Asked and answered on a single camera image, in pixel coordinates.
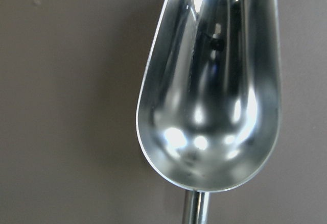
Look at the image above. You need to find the steel ice scoop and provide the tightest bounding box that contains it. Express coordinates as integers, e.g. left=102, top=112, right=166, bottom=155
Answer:
left=136, top=0, right=281, bottom=223

